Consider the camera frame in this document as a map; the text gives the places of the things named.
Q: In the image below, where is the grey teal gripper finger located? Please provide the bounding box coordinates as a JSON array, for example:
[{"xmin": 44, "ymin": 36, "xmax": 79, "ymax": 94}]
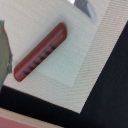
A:
[{"xmin": 0, "ymin": 20, "xmax": 12, "ymax": 90}]

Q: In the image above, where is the brown toy sausage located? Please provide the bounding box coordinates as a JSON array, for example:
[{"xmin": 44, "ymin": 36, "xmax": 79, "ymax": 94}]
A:
[{"xmin": 14, "ymin": 23, "xmax": 67, "ymax": 82}]

